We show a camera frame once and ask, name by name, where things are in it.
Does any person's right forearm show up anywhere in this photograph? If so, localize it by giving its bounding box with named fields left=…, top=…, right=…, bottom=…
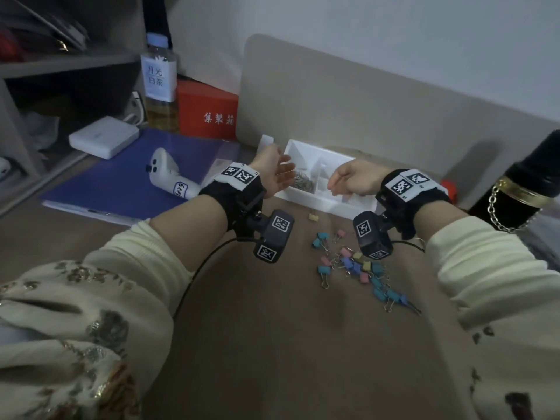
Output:
left=411, top=201, right=560, bottom=420

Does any person's left forearm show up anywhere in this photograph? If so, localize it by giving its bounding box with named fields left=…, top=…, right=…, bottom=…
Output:
left=0, top=196, right=228, bottom=420

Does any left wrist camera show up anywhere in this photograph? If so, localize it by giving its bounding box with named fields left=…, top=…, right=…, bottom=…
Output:
left=253, top=209, right=295, bottom=264

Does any black camera cable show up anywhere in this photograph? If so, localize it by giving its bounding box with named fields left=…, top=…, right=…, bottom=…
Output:
left=391, top=238, right=428, bottom=254
left=173, top=238, right=257, bottom=320

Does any black right camera cable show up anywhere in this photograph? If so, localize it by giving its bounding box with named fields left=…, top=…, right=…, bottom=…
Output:
left=391, top=238, right=428, bottom=254

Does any group of coloured binder clips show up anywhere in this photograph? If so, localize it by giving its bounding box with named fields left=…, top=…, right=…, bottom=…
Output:
left=308, top=212, right=422, bottom=316

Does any black right wrist strap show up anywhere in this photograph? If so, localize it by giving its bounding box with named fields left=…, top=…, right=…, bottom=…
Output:
left=375, top=169, right=453, bottom=241

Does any white flat adapter box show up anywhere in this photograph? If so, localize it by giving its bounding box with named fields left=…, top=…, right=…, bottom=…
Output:
left=68, top=115, right=141, bottom=160

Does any person's right hand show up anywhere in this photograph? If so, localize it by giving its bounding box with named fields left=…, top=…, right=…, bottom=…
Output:
left=327, top=159, right=391, bottom=197

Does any black thermos with gold chain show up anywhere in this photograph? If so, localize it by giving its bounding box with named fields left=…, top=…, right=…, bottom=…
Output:
left=468, top=128, right=560, bottom=235

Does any grey shelf unit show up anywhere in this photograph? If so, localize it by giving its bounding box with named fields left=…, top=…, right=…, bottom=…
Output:
left=0, top=0, right=148, bottom=215

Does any small heap of paper clips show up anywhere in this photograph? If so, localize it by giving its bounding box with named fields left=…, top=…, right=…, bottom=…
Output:
left=290, top=168, right=317, bottom=193

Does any small red object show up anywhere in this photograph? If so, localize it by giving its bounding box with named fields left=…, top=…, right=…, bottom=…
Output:
left=439, top=178, right=459, bottom=204

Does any white handheld controller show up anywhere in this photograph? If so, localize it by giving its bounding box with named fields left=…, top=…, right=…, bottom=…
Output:
left=145, top=147, right=202, bottom=201

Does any tea bottle with blue cap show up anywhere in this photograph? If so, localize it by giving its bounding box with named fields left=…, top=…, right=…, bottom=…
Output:
left=139, top=32, right=180, bottom=134

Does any blue document folder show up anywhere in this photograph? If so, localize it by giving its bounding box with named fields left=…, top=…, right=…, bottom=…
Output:
left=40, top=128, right=242, bottom=227

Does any red pouch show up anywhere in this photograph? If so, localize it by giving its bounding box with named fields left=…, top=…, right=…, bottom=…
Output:
left=0, top=28, right=23, bottom=62

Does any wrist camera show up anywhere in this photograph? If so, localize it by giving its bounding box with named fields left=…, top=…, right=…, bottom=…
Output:
left=353, top=211, right=393, bottom=261
left=253, top=209, right=295, bottom=264

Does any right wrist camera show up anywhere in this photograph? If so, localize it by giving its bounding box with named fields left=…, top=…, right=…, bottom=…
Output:
left=353, top=211, right=393, bottom=261

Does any beige desk divider panel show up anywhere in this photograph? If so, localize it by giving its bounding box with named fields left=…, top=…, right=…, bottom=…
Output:
left=236, top=33, right=560, bottom=211

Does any person's left hand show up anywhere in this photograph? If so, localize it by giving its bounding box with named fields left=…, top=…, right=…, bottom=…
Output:
left=249, top=143, right=298, bottom=200

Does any black left camera cable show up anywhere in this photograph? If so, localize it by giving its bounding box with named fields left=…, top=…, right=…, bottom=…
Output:
left=173, top=238, right=257, bottom=320

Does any clear plastic bag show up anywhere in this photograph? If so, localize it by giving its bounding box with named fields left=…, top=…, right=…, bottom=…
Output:
left=26, top=111, right=60, bottom=149

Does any white compartment organizer tray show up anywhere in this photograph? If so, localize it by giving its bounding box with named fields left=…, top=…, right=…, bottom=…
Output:
left=273, top=138, right=379, bottom=214

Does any orange ribbed box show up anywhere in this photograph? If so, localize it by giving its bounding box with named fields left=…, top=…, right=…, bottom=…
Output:
left=176, top=79, right=240, bottom=141

